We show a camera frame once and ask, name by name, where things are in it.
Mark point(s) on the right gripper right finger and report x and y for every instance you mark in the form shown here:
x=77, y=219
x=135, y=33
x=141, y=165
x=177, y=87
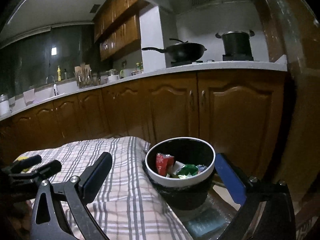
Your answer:
x=266, y=209

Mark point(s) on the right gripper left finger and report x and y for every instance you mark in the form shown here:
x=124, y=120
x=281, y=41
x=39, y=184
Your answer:
x=48, y=219

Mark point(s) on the blue white wrapper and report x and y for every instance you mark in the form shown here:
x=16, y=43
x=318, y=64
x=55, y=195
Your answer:
x=201, y=168

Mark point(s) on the green snack wrapper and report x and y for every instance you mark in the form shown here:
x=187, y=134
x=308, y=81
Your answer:
x=187, y=171

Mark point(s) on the red snack wrapper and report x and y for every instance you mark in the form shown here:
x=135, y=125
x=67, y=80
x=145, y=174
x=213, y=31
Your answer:
x=164, y=163

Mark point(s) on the white trash bin black inside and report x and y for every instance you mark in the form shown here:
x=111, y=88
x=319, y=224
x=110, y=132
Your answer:
x=182, y=194

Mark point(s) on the brown wooden kitchen cabinets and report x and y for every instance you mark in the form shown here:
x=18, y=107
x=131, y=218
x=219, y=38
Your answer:
x=237, y=111

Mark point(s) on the white kitchen countertop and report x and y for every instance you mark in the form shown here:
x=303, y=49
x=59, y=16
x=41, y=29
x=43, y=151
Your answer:
x=70, y=87

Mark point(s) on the yellow object on cloth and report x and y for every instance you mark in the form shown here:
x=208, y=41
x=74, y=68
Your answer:
x=22, y=164

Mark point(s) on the white canister on counter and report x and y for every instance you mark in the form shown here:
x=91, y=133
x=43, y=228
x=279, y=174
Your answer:
x=4, y=105

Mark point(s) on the plaid checked tablecloth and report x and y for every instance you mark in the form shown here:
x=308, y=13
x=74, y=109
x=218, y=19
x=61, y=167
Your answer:
x=127, y=205

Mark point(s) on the yellow dish soap bottle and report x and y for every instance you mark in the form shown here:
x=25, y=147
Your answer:
x=59, y=77

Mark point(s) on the utensil holder on counter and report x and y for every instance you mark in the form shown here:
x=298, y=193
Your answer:
x=83, y=75

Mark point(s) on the black stock pot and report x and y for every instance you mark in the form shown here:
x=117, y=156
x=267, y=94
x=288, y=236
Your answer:
x=237, y=45

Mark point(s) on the black wok pan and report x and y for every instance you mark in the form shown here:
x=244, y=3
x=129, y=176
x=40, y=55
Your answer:
x=181, y=51

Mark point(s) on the brown upper wall cabinets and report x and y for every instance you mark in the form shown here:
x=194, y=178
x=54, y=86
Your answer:
x=117, y=28

